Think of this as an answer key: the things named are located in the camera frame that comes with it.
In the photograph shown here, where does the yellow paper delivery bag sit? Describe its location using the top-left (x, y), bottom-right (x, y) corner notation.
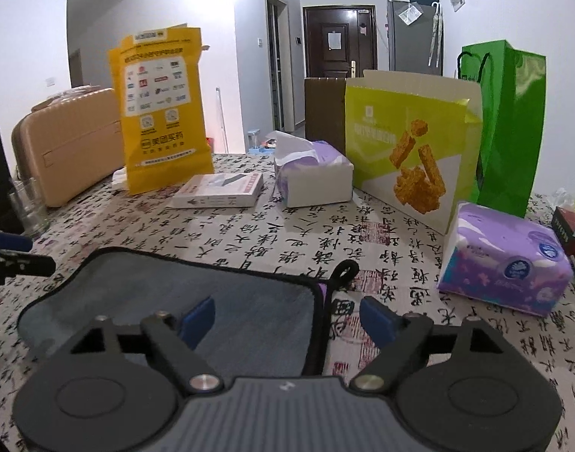
top-left (109, 27), bottom-right (214, 195)

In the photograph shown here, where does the beige hard suitcase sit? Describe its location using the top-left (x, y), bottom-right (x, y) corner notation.
top-left (12, 87), bottom-right (124, 208)

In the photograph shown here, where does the calligraphy print tablecloth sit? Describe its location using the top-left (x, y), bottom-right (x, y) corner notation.
top-left (0, 154), bottom-right (575, 451)

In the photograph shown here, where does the flat white product box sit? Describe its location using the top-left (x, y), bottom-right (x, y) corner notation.
top-left (168, 173), bottom-right (264, 209)

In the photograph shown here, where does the clear drinking glass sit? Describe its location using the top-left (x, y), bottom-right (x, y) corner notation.
top-left (9, 177), bottom-right (49, 239)

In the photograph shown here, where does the dark brown entrance door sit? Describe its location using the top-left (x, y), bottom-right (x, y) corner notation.
top-left (303, 5), bottom-right (378, 79)

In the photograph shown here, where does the grey microfibre towel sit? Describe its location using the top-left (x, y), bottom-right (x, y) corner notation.
top-left (18, 247), bottom-right (327, 380)

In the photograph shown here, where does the purple microfibre towel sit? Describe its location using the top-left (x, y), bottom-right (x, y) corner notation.
top-left (317, 282), bottom-right (327, 302)

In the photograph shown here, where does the open white tissue box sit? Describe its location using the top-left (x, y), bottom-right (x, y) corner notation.
top-left (267, 131), bottom-right (354, 208)

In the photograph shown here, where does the yellow-green snack paper bag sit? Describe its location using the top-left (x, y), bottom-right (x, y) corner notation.
top-left (345, 70), bottom-right (483, 234)

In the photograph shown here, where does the purple tissue pack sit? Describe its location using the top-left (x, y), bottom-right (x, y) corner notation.
top-left (437, 202), bottom-right (573, 317)

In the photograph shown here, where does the grey refrigerator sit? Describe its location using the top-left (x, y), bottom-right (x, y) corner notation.
top-left (387, 0), bottom-right (444, 76)

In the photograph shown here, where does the green paper gift bag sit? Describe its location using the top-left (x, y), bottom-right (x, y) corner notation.
top-left (457, 40), bottom-right (547, 217)

